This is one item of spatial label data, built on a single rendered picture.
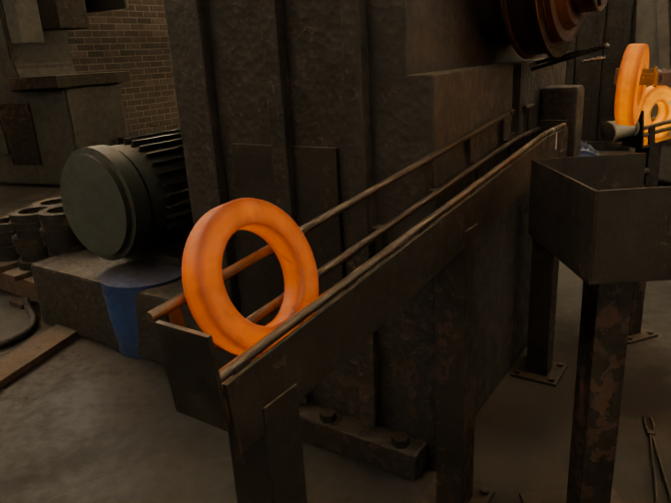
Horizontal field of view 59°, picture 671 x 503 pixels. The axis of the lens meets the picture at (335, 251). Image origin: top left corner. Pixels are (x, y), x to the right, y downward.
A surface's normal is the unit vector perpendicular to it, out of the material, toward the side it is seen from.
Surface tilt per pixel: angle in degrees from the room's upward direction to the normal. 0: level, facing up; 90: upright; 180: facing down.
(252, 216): 69
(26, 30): 90
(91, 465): 0
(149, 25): 90
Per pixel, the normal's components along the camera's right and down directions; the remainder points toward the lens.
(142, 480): -0.06, -0.95
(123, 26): 0.83, 0.13
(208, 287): 0.74, -0.21
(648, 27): -0.74, 0.25
